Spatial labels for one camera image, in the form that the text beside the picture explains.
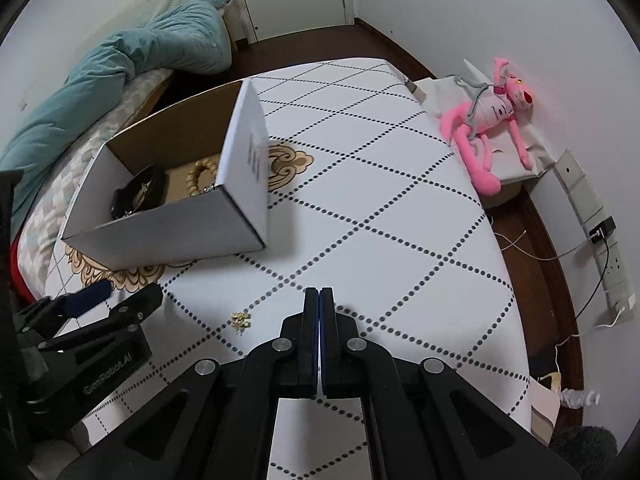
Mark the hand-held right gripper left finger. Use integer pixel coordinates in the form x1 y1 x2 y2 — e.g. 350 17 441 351
60 287 321 480

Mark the black charger plug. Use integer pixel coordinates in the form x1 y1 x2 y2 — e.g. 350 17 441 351
589 216 616 245

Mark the checkered pillow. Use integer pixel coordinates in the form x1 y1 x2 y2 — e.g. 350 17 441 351
15 67 173 301

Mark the teal duvet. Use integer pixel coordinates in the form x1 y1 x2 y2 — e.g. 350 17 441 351
0 0 233 231

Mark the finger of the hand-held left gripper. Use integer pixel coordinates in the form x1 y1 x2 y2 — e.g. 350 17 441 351
17 280 114 335
37 282 164 355

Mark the red blanket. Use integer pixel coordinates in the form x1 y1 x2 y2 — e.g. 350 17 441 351
10 232 46 297

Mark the white cardboard box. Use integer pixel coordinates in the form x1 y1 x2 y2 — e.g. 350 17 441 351
60 79 271 271

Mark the black cable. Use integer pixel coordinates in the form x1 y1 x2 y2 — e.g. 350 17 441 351
572 235 614 323

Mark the white charging cable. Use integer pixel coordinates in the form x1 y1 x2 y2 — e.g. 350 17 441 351
552 305 632 367

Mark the grey wire hanger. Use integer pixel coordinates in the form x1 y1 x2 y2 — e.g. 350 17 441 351
450 75 502 137

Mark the pink plush toy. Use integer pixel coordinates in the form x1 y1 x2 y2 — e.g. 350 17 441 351
440 57 536 195

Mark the white power strip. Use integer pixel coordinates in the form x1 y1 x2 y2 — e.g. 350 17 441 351
552 149 640 313

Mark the white diamond pattern tablecloth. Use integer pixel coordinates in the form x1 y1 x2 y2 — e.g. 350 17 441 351
42 57 531 480

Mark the clear plastic water bottle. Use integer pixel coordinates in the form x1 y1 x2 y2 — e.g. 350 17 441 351
560 389 601 408

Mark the thin white cable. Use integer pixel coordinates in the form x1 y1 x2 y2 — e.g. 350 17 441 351
492 230 596 262

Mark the wooden bead bracelet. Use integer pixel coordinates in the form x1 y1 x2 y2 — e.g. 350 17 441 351
187 159 221 196

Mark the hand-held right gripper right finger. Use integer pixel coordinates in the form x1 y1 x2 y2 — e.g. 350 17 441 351
320 287 583 480

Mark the black band bracelet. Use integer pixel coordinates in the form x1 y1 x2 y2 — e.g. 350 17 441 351
111 165 167 218

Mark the beige paper bag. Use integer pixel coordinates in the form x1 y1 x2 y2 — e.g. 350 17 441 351
530 372 564 441

